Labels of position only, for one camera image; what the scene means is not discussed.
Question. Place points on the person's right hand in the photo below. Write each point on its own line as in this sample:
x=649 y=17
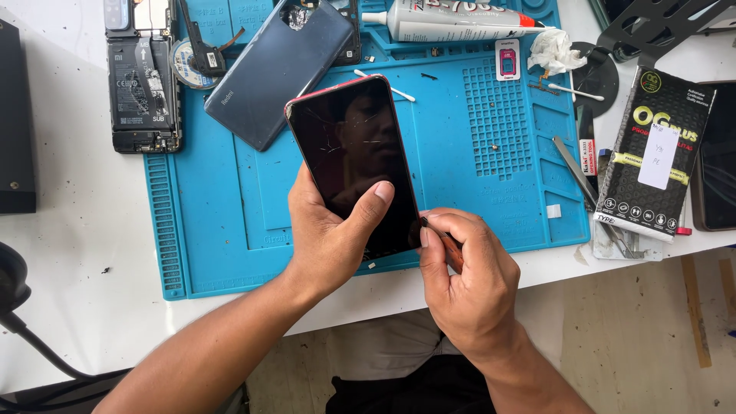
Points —
x=471 y=276

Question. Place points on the person's left hand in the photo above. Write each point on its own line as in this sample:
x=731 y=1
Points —
x=325 y=230

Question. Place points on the red smartphone with cracked screen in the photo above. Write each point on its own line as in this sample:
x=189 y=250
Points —
x=356 y=155

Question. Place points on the blue silicone repair mat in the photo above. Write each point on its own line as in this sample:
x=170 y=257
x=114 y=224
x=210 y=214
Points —
x=494 y=172

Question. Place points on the person's clothing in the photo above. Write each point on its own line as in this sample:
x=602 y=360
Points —
x=402 y=368

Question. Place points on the metal tweezers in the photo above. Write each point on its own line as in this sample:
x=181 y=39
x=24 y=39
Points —
x=581 y=178

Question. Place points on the white cotton swab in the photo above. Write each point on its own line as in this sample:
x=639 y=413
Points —
x=402 y=94
x=575 y=92

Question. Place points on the dark blue phone back cover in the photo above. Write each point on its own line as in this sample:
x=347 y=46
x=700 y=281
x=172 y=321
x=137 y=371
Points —
x=276 y=75

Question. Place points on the black opening tool package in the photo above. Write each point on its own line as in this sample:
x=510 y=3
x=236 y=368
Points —
x=586 y=144

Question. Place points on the small gold flex part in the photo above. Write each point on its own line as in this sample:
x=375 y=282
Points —
x=541 y=83

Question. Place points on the round tape roll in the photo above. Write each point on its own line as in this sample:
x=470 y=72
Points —
x=187 y=66

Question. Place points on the red-capped pen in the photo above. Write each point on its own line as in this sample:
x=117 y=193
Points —
x=682 y=221

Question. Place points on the white card with pink chip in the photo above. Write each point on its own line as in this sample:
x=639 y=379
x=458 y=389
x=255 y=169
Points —
x=507 y=59

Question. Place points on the black screen protector package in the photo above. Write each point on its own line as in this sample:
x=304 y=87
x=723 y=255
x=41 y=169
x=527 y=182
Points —
x=655 y=155

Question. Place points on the black round disc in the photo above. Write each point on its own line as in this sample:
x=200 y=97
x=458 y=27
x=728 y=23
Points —
x=598 y=77

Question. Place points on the opened phone with exposed battery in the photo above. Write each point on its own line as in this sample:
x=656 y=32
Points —
x=141 y=80

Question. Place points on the crumpled white tissue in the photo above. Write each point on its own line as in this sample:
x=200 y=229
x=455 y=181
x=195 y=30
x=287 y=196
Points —
x=552 y=52

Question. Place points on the glue tube with red cap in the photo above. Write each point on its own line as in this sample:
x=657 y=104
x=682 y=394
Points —
x=454 y=20

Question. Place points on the dark smartphone with brown case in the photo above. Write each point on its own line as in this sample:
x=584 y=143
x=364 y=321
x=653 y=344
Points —
x=716 y=155

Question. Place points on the black metal stand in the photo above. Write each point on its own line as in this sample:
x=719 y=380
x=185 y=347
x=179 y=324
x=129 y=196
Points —
x=655 y=26

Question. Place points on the black box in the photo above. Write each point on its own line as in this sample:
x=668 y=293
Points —
x=16 y=121

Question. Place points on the black phone frame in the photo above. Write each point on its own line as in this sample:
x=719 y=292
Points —
x=352 y=29

